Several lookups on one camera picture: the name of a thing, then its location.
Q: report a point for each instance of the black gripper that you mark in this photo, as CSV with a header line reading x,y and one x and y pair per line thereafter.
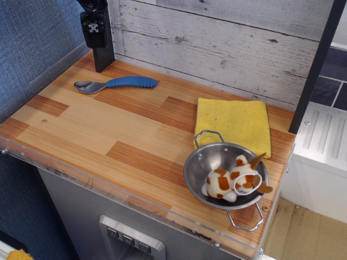
x,y
94,23

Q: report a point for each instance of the yellow towel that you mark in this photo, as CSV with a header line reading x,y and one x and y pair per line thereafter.
x,y
240,122

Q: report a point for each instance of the clear acrylic table edge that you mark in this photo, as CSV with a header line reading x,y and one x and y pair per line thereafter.
x,y
193,231

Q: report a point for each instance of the white brown plush toy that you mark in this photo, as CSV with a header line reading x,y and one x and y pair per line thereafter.
x,y
242,180

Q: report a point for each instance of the grey dispenser button panel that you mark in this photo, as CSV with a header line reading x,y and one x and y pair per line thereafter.
x,y
125,242

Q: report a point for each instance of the yellow object bottom corner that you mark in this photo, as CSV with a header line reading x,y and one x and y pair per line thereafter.
x,y
19,255

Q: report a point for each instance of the white ribbed sink unit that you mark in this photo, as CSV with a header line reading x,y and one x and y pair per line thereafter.
x,y
316,172

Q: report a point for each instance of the dark left frame post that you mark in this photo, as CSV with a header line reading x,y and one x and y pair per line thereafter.
x,y
104,58

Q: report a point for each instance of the dark frame post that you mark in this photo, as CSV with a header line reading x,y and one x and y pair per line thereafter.
x,y
318,61
104,58

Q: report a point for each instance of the blue handled metal spoon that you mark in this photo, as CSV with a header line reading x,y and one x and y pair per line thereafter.
x,y
91,87

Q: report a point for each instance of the steel bowl with handles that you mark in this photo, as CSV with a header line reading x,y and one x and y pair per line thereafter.
x,y
221,154

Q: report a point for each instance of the dark right frame post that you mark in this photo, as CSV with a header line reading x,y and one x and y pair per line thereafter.
x,y
318,61

